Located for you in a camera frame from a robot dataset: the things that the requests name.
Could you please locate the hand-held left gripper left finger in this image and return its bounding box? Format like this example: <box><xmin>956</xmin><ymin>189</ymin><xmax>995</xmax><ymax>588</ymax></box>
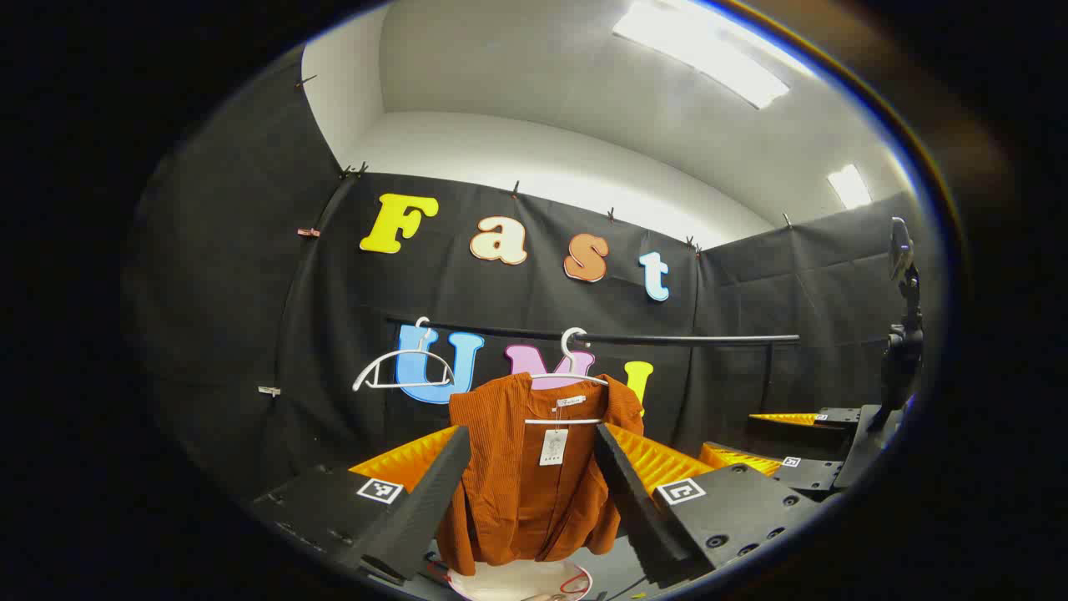
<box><xmin>249</xmin><ymin>424</ymin><xmax>473</xmax><ymax>583</ymax></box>

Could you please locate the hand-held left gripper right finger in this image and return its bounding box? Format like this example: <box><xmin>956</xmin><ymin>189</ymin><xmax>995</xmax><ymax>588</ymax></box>
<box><xmin>592</xmin><ymin>422</ymin><xmax>823</xmax><ymax>589</ymax></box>

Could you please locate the orange ribbed shirt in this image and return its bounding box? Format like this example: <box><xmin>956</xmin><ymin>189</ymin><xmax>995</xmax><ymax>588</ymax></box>
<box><xmin>436</xmin><ymin>371</ymin><xmax>645</xmax><ymax>577</ymax></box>

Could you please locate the white laundry hamper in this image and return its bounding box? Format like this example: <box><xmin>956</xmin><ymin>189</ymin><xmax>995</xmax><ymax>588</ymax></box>
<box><xmin>446</xmin><ymin>558</ymin><xmax>595</xmax><ymax>601</ymax></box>

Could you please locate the white clothes hanger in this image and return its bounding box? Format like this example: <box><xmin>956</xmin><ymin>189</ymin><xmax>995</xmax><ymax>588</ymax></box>
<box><xmin>352</xmin><ymin>317</ymin><xmax>456</xmax><ymax>391</ymax></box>
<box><xmin>524</xmin><ymin>327</ymin><xmax>610</xmax><ymax>427</ymax></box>

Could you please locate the empty white clothes hanger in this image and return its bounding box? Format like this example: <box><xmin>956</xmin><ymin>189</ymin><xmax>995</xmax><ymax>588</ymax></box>
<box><xmin>352</xmin><ymin>317</ymin><xmax>456</xmax><ymax>391</ymax></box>

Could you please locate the small ceiling light panel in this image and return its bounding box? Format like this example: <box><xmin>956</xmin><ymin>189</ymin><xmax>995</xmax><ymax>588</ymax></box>
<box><xmin>826</xmin><ymin>164</ymin><xmax>873</xmax><ymax>210</ymax></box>

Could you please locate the large ceiling light panel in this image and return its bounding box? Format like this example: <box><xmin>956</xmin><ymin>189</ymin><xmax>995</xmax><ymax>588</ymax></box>
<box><xmin>612</xmin><ymin>0</ymin><xmax>791</xmax><ymax>109</ymax></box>

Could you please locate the black clothes rail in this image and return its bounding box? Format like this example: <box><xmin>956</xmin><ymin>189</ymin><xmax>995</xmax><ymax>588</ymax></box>
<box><xmin>385</xmin><ymin>316</ymin><xmax>802</xmax><ymax>414</ymax></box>

